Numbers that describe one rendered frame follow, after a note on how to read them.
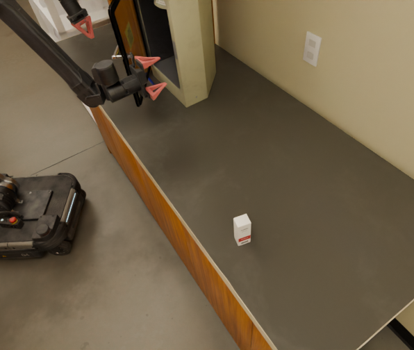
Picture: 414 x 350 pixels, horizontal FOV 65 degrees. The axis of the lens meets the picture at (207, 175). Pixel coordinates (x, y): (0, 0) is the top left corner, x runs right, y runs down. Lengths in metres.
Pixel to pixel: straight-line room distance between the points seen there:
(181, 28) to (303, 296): 0.96
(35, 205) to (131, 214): 0.59
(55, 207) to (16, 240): 0.27
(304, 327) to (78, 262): 1.60
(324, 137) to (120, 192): 1.57
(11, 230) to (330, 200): 1.79
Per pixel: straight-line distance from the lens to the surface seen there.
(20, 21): 1.11
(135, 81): 1.13
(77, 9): 1.44
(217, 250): 0.99
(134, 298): 2.02
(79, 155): 2.84
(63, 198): 2.24
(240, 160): 1.20
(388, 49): 1.17
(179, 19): 1.26
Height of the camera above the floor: 1.82
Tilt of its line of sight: 50 degrees down
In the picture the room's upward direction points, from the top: 7 degrees counter-clockwise
